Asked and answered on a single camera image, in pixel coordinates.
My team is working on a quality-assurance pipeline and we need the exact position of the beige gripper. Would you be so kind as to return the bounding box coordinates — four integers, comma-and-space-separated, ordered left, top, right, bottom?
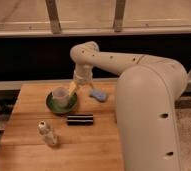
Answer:
68, 64, 94, 96

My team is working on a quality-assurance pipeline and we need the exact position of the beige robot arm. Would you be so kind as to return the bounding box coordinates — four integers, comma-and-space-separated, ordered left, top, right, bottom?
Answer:
70, 41, 188, 171

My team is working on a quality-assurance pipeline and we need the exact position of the translucent plastic cup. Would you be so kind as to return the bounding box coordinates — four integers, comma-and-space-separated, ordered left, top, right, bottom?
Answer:
52, 87, 69, 107

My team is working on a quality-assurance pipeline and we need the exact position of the green plate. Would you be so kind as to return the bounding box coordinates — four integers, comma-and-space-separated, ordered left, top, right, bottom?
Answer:
46, 93, 78, 115

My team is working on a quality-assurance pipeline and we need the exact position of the black rectangular block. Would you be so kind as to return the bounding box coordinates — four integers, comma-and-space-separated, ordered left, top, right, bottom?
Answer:
67, 114, 94, 125

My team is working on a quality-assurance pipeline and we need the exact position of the left metal window post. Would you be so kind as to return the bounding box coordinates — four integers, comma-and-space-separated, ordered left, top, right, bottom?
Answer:
45, 0, 61, 34

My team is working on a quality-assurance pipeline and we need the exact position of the metal window post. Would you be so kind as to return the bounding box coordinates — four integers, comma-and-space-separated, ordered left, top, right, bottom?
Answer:
45, 0, 61, 34
113, 0, 126, 32

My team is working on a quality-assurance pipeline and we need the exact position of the right metal window post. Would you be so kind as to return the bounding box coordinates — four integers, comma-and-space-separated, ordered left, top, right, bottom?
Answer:
113, 0, 126, 32

